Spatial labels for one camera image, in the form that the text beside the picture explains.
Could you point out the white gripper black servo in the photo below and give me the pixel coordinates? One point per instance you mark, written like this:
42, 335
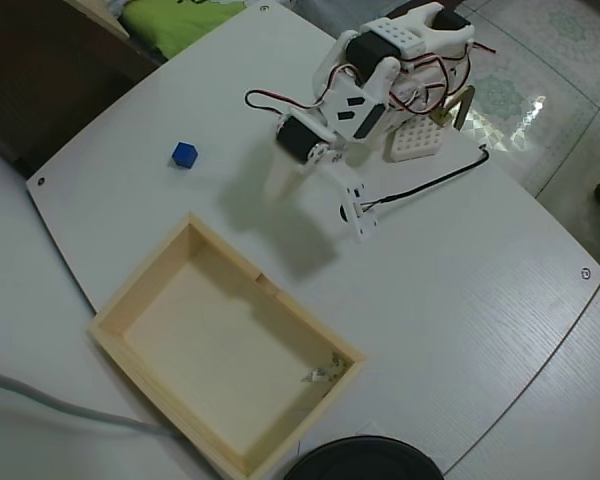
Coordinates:
296, 141

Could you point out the small blue cube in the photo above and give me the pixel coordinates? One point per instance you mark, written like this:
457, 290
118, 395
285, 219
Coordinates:
184, 155

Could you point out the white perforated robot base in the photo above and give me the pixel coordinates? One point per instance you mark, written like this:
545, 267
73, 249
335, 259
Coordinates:
415, 140

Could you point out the light wooden box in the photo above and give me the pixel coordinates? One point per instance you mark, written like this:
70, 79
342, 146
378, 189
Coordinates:
220, 340

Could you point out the brass table clamp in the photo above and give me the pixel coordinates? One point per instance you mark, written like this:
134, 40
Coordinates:
455, 107

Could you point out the green cloth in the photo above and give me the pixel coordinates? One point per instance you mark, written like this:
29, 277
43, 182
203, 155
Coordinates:
180, 25

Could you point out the white paper scraps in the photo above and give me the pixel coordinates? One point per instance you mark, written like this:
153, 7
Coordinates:
322, 372

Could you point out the dark brown wooden furniture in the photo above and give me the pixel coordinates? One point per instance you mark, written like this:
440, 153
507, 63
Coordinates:
45, 85

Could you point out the black round object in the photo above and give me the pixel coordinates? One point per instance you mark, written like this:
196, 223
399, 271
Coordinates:
362, 460

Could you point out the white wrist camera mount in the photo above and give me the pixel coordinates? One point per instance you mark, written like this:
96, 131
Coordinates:
352, 200

